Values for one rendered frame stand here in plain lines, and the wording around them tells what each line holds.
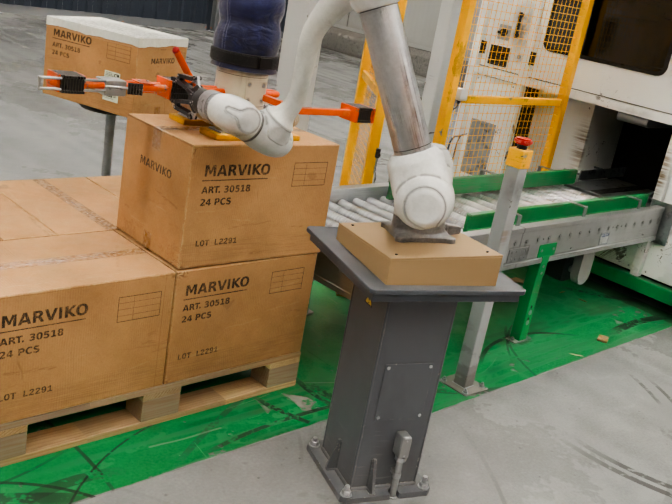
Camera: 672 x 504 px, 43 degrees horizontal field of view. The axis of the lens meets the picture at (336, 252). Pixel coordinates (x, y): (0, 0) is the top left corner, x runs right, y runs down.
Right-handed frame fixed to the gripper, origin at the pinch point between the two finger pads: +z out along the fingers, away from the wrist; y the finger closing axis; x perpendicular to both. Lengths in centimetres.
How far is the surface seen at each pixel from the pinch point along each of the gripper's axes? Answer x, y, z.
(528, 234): 168, 51, -35
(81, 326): -35, 67, -21
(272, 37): 28.0, -19.6, -10.9
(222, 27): 16.0, -19.8, -0.3
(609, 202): 255, 46, -24
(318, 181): 50, 26, -21
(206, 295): 9, 63, -21
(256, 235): 26, 44, -20
